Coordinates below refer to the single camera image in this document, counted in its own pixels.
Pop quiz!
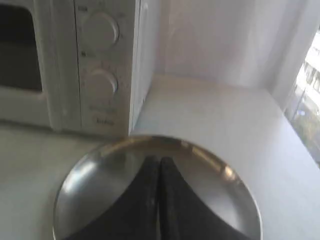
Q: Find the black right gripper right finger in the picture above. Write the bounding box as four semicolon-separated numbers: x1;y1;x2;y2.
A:
158;157;248;240

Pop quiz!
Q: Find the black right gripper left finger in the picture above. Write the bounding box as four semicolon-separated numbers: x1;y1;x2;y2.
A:
70;155;160;240

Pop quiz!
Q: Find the white microwave oven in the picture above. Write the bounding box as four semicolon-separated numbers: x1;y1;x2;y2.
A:
0;0;151;136

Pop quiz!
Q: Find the round silver metal tray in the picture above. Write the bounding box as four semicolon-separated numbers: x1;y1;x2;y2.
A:
52;135;263;240

